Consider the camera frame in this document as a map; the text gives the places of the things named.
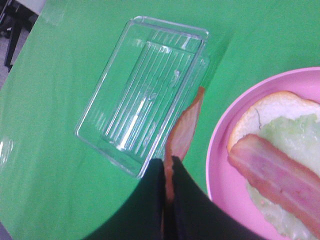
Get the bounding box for red bacon strip tray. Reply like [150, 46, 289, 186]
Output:
[161, 86, 206, 233]

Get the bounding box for green tablecloth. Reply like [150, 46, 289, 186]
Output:
[0, 0, 320, 240]

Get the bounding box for pink round plate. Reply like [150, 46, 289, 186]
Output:
[205, 66, 320, 240]

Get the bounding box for white bread slice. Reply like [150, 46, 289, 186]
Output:
[227, 91, 320, 152]

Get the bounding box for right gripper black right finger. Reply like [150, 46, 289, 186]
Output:
[163, 156, 263, 240]

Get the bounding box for green lettuce leaf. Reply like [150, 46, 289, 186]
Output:
[246, 114, 320, 240]

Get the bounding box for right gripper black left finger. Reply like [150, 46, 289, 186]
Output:
[85, 158, 165, 240]

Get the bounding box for clear left plastic tray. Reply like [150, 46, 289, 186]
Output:
[75, 16, 210, 178]

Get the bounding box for dark chair frame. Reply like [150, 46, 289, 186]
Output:
[0, 0, 39, 72]

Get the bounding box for pink bacon strip tray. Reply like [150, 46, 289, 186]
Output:
[227, 134, 320, 237]

